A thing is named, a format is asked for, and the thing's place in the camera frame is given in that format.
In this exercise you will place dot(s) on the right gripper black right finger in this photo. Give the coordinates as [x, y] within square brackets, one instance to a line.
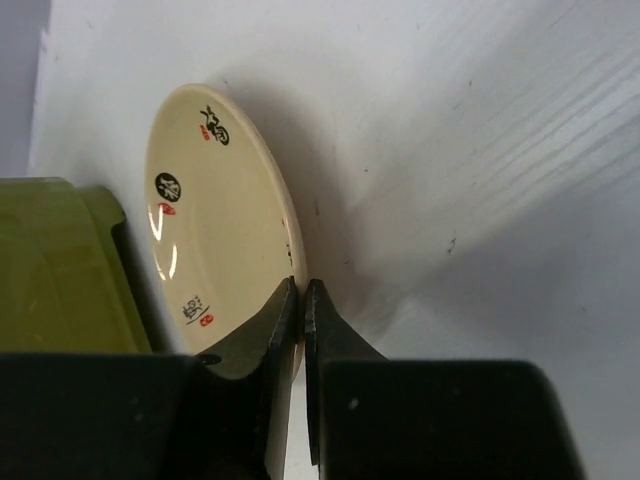
[371, 417]

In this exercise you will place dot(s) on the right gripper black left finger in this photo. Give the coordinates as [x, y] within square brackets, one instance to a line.
[221, 414]

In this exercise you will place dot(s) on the cream plate with calligraphy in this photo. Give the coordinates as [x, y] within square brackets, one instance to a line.
[222, 225]

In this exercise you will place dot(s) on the olive green plastic bin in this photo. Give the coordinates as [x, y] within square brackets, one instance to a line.
[63, 284]

